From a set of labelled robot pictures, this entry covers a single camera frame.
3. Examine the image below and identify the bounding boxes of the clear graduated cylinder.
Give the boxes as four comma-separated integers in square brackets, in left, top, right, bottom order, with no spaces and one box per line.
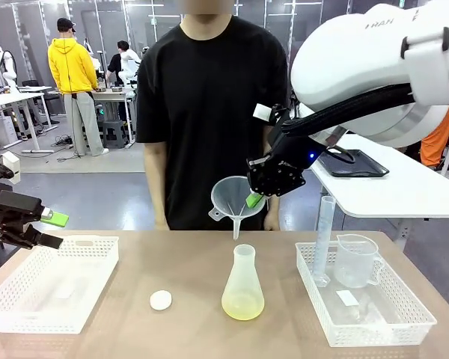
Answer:
[313,195,337,288]

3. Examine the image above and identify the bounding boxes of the seated person in black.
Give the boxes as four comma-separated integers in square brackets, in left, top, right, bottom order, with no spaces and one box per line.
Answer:
[105,40,130,89]

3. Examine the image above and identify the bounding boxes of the white round cap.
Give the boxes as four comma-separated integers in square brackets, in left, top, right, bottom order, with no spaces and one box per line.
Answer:
[150,289,173,311]

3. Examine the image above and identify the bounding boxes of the white background desk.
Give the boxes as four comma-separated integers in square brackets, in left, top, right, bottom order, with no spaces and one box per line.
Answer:
[0,91,55,155]

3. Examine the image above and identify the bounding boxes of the person in black t-shirt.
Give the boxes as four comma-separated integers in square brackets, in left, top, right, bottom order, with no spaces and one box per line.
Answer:
[135,0,289,231]

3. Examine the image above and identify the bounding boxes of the mannequin in orange trousers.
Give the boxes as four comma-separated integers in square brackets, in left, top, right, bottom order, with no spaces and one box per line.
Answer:
[420,104,449,170]

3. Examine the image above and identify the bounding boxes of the black tray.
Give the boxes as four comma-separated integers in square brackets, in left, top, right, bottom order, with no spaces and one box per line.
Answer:
[317,149,391,178]

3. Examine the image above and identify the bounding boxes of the grey step stool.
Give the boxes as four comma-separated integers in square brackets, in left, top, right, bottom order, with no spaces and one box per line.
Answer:
[102,119,129,149]

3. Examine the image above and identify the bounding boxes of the white perforated plastic basket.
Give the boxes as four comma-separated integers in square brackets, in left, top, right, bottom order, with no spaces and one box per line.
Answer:
[295,241,438,348]
[0,235,120,334]

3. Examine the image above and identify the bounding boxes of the person in yellow hoodie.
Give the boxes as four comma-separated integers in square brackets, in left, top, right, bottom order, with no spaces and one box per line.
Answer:
[47,17,110,157]

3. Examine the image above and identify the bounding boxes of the small clear hexagonal cup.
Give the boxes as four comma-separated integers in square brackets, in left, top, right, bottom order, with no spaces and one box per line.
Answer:
[353,297,392,326]

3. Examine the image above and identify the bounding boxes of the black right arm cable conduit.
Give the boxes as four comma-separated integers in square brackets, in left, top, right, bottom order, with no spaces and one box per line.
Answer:
[282,84,416,140]

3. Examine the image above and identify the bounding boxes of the background workbench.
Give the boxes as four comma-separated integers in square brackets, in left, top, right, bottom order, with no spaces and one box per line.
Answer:
[48,86,138,149]

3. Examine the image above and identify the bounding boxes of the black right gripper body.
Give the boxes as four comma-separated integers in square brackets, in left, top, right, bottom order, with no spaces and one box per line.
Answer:
[266,106,326,177]

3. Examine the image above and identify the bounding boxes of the person's right forearm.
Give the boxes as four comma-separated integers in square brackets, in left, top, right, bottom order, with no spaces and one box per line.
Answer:
[144,144,170,225]

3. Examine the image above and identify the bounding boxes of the translucent conical flask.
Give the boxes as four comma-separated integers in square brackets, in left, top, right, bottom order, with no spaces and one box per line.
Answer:
[221,244,266,321]

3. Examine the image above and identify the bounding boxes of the white side table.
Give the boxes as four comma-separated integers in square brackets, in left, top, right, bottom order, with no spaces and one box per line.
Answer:
[309,133,449,242]

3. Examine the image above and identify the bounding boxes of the translucent plastic funnel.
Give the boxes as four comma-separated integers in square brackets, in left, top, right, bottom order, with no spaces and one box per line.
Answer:
[208,175,267,240]

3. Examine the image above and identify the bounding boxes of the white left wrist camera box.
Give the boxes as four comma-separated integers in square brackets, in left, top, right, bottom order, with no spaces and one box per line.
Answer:
[1,150,22,185]

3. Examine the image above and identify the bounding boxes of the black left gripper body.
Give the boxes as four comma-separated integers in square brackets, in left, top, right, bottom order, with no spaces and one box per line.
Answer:
[0,189,43,245]

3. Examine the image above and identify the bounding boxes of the clear measuring cup with handle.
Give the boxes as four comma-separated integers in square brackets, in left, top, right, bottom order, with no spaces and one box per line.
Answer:
[335,233,385,289]

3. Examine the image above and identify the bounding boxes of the person's left hand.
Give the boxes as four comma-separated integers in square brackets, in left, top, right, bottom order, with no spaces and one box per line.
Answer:
[263,213,281,232]

